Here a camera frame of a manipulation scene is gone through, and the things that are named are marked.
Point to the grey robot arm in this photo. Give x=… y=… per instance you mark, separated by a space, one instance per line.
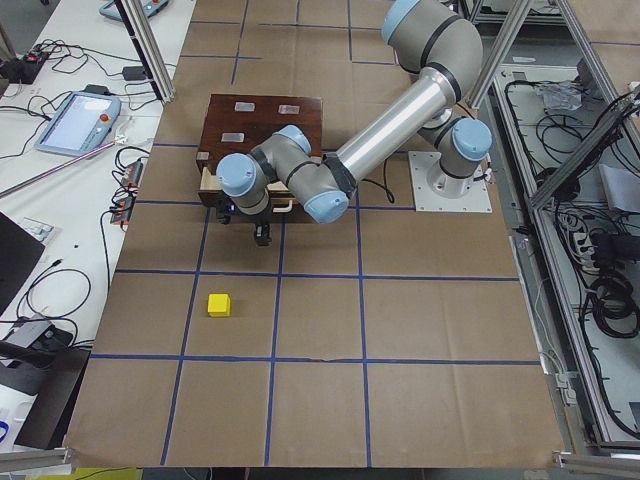
x=445 y=52

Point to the aluminium frame post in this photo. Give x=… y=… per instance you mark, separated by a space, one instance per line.
x=144 y=42

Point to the dark wooden drawer cabinet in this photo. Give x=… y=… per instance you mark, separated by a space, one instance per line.
x=237 y=123

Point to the black laptop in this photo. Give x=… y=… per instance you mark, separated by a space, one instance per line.
x=20 y=252

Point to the yellow wooden block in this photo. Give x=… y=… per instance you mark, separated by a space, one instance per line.
x=219 y=305

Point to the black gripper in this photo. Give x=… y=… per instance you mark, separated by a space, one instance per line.
x=258 y=221

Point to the teach pendant with screen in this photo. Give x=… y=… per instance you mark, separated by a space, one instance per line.
x=80 y=124

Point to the light wooden drawer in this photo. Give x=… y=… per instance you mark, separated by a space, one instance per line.
x=210 y=190

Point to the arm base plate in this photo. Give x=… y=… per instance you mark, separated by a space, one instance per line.
x=434 y=191

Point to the black power adapter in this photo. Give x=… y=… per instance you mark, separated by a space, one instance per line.
x=134 y=73

